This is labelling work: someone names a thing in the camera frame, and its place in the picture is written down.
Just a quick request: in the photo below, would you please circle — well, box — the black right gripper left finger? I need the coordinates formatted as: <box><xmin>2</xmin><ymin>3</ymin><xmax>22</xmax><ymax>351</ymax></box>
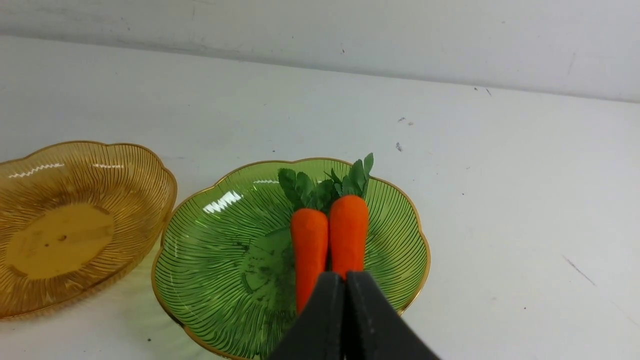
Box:
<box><xmin>269</xmin><ymin>272</ymin><xmax>345</xmax><ymax>360</ymax></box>

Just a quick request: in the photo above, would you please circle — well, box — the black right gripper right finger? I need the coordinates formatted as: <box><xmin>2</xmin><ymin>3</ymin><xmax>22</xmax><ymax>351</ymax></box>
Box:
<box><xmin>345</xmin><ymin>271</ymin><xmax>439</xmax><ymax>360</ymax></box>

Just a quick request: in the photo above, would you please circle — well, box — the orange toy carrot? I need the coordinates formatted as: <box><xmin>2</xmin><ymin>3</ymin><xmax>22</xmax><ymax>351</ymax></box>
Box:
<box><xmin>324</xmin><ymin>152</ymin><xmax>375</xmax><ymax>281</ymax></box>
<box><xmin>277</xmin><ymin>168</ymin><xmax>331</xmax><ymax>316</ymax></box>

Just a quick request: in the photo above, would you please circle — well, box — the amber ribbed plastic plate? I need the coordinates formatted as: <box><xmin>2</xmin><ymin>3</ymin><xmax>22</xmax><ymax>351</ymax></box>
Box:
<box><xmin>0</xmin><ymin>140</ymin><xmax>178</xmax><ymax>321</ymax></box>

